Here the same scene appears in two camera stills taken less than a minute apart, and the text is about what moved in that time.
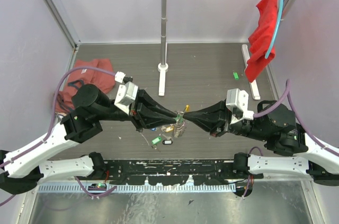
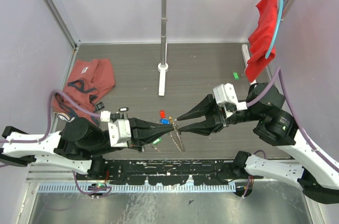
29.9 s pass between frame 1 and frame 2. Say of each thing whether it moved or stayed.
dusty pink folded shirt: stayed
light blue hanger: stayed
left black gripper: moved
